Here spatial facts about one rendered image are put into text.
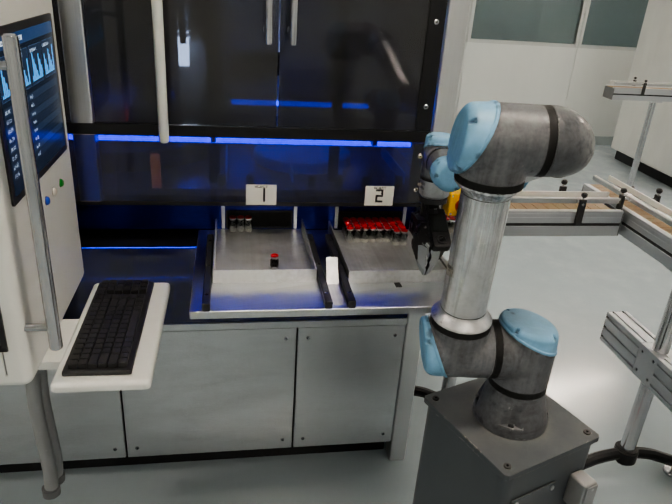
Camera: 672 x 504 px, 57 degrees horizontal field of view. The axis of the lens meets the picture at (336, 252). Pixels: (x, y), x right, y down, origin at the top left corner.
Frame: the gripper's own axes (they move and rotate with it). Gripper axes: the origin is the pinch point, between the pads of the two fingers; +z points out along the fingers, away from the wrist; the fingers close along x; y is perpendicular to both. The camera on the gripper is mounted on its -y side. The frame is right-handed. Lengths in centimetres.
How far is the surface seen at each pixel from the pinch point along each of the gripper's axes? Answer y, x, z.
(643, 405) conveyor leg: 11, -87, 57
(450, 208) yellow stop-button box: 27.6, -14.9, -7.0
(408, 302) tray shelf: -9.5, 6.7, 3.6
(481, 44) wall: 488, -202, -11
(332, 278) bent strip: 1.0, 24.1, 2.1
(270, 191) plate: 28.0, 38.5, -11.7
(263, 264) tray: 11.9, 41.0, 3.2
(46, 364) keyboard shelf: -18, 89, 12
